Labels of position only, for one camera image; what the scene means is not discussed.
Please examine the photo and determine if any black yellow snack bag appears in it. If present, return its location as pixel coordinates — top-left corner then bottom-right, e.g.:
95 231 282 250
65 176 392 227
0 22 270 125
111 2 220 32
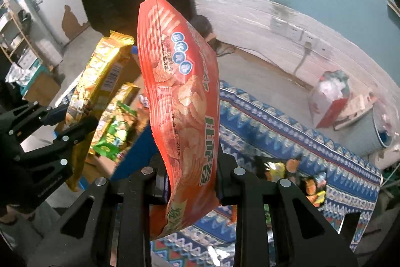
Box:
254 156 327 207

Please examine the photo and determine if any grey power cable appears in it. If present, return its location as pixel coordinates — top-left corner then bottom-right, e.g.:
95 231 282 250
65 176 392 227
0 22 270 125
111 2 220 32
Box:
291 41 313 77

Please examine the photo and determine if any green snack bag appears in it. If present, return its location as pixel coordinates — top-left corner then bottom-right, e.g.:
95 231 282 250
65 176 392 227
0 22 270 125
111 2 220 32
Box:
90 101 137 161

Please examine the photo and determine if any black round speaker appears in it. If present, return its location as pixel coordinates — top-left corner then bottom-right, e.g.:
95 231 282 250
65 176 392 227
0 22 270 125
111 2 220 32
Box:
190 15 213 39

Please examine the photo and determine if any red white plastic bag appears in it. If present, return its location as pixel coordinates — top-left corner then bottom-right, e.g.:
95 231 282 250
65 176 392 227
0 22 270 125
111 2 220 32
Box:
308 70 351 129

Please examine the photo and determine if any blue patterned table cloth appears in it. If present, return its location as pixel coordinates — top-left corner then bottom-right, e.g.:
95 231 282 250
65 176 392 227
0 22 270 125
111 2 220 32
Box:
150 80 384 267

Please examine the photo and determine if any white wall socket strip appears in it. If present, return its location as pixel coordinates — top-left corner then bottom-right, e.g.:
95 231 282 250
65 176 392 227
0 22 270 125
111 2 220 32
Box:
270 16 332 58

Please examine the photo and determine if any yellow gold snack bag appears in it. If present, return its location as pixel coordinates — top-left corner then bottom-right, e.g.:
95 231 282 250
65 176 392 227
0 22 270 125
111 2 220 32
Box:
64 30 136 193

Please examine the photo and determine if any red potato chips bag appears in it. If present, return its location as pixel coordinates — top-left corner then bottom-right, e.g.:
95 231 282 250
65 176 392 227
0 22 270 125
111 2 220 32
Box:
137 0 220 239

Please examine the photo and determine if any grey round bucket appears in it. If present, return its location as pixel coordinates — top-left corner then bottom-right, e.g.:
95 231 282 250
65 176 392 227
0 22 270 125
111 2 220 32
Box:
341 100 399 157

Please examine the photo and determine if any wooden shelf rack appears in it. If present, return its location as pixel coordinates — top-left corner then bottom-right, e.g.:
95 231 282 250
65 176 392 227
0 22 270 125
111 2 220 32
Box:
1 0 62 76

